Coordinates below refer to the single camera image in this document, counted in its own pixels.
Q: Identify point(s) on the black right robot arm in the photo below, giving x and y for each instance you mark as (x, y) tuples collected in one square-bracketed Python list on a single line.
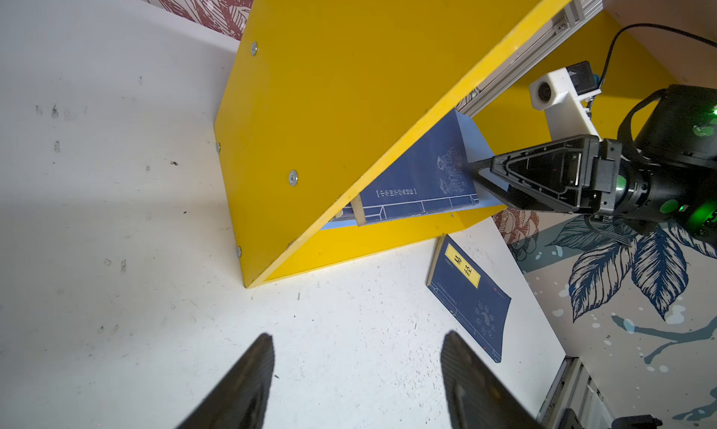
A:
[(660, 168)]

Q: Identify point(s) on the navy book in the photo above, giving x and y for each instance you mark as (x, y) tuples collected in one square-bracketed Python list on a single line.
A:
[(430, 177), (470, 295)]

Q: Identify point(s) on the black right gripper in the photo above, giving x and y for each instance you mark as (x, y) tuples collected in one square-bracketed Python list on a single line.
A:
[(554, 177)]

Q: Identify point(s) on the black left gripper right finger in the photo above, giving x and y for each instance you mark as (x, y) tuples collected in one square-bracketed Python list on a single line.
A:
[(475, 396)]

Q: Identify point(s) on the yellow shelf with coloured boards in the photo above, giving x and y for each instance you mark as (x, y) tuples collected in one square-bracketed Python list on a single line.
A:
[(324, 95)]

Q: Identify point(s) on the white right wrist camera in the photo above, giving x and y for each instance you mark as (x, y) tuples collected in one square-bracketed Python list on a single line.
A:
[(562, 95)]

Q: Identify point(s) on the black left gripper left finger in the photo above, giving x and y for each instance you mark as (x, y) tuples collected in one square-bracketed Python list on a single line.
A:
[(240, 399)]

